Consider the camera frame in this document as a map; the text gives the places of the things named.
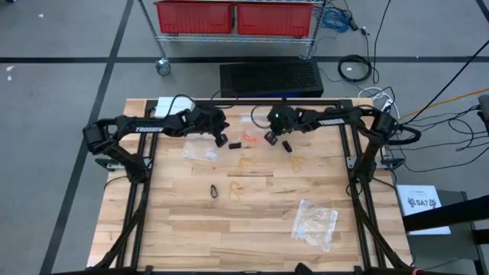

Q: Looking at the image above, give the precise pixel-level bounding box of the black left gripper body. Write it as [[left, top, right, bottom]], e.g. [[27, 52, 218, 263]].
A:
[[183, 105, 229, 148]]

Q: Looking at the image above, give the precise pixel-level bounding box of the white cable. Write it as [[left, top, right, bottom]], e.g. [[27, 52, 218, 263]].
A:
[[358, 86, 400, 115]]

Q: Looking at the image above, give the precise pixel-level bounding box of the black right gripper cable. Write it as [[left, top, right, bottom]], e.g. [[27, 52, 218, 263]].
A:
[[250, 105, 274, 130]]

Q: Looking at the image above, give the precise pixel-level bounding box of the white cardboard box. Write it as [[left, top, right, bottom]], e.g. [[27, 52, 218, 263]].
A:
[[154, 95, 196, 118]]

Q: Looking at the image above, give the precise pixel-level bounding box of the black aluminium table frame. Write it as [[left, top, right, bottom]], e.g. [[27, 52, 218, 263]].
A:
[[91, 98, 412, 275]]

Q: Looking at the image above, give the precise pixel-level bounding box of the red plastic bin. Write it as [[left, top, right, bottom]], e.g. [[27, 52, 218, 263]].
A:
[[235, 2, 315, 38], [154, 0, 235, 35]]

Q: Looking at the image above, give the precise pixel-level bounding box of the thick black cable bundle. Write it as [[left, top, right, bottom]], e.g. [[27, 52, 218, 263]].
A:
[[393, 124, 423, 146]]

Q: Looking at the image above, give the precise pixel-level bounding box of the white power strip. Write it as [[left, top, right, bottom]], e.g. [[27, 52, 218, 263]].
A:
[[377, 98, 394, 119]]

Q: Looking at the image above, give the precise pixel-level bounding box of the black perforated case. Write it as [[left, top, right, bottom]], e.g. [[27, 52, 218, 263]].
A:
[[219, 60, 325, 99]]

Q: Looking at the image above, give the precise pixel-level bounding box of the blue cable coil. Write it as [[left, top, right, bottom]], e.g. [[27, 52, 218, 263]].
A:
[[320, 7, 351, 34]]

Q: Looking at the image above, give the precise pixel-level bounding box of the yellow cable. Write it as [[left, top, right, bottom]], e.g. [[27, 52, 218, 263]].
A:
[[397, 86, 489, 123]]

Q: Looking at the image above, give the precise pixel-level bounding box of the chrome wire shelf cart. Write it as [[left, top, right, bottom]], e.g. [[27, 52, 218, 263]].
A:
[[136, 0, 329, 77]]

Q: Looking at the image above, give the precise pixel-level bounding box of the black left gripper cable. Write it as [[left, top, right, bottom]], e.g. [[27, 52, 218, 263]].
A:
[[167, 93, 198, 115]]

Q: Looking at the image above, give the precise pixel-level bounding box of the white paper sign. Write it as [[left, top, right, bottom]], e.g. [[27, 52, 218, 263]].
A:
[[396, 184, 452, 236]]

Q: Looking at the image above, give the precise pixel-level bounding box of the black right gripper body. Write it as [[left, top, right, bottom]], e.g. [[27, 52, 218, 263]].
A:
[[264, 97, 303, 146]]

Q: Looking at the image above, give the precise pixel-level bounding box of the black cable coil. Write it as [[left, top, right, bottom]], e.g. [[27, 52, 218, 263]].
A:
[[337, 54, 374, 84]]

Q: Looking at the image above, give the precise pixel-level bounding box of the yellow rubber band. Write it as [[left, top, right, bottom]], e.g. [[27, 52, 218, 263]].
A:
[[228, 180, 246, 202], [289, 154, 306, 173], [238, 157, 257, 173]]

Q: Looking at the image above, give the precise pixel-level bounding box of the black beam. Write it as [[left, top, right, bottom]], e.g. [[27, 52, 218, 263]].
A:
[[402, 194, 489, 233]]

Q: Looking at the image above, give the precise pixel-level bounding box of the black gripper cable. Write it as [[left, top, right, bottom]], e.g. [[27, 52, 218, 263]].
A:
[[250, 105, 274, 130], [167, 93, 198, 115]]

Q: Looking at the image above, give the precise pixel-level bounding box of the grey cabinet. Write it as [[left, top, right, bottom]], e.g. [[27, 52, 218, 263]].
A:
[[404, 189, 478, 275]]

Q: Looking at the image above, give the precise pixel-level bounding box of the black hanging cable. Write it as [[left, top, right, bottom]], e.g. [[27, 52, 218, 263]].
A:
[[372, 0, 393, 84], [403, 48, 489, 125]]

